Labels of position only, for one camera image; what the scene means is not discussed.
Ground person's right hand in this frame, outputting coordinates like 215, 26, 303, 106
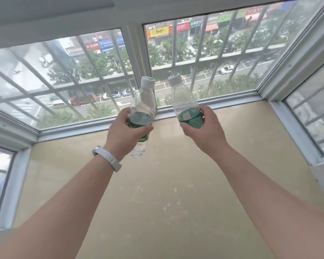
179, 106, 229, 159

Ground blue shop sign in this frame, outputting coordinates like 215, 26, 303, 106
98, 39, 114, 51

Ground white wrist watch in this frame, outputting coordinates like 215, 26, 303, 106
92, 146, 122, 172

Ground person's right forearm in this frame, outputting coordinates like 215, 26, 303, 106
205, 143, 324, 259

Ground white window frame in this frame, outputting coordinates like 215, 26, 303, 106
0, 0, 324, 232

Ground silver parked car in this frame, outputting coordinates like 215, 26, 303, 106
121, 87, 139, 97

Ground red truck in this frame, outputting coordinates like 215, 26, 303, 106
70, 93, 97, 106

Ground clear bottle with long label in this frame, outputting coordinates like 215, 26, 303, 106
128, 76, 156, 157

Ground clear bottle with green label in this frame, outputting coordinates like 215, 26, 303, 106
168, 73, 205, 130

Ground person's left hand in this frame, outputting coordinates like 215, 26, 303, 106
104, 107, 154, 161

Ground metal window security bars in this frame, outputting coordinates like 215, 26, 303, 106
0, 0, 324, 157

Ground person's left forearm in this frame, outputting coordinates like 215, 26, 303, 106
0, 151, 125, 259

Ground yellow shop sign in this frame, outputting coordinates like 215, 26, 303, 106
150, 26, 170, 38

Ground white car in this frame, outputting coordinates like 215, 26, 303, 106
218, 65, 235, 75

